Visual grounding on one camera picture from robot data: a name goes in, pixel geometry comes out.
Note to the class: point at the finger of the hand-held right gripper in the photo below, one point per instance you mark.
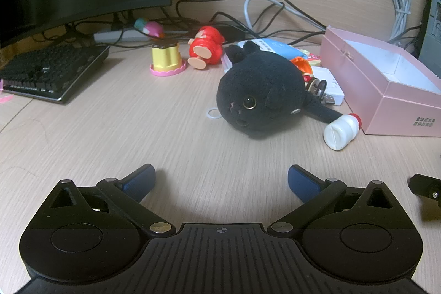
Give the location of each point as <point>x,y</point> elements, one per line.
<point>425,185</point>

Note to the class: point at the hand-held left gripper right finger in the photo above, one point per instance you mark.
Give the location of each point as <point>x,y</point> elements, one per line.
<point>303,182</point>

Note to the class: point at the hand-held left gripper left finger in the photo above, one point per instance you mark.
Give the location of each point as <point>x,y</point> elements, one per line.
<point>141,180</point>

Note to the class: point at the white toy bottle red cap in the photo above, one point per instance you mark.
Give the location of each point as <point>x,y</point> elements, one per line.
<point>339,134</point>

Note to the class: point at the white charger hub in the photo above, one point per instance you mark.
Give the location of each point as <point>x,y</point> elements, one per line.
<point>332,84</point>

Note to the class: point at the black cat plush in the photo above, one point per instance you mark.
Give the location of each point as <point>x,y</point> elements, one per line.
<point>262,87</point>

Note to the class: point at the orange toy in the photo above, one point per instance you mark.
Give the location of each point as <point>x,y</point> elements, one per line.
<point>302,64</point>

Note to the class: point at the pink cardboard box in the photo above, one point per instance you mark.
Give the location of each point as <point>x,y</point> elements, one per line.
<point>361,73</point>

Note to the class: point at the yellow pudding toy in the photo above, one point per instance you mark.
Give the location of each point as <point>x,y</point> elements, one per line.
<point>167,58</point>

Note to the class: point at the blue tissue packet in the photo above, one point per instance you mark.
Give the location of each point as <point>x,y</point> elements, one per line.
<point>275,47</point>

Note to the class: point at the red toy figure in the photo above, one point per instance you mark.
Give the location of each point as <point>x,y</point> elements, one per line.
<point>206,46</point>

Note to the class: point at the pink ice cream toy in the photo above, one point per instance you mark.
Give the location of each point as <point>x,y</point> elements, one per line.
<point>150,27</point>

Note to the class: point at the wooden desktop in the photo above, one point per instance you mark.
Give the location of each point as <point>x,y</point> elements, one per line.
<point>137,135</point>

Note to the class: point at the black keyboard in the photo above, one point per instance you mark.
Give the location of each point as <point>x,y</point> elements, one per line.
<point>51,70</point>

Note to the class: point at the white power strip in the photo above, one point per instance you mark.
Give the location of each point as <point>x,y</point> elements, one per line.
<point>113,35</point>

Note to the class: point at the pink flat object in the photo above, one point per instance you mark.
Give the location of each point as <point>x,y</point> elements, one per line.
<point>4,97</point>

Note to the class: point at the black power adapter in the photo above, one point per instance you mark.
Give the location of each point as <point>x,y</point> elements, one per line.
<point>234,30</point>

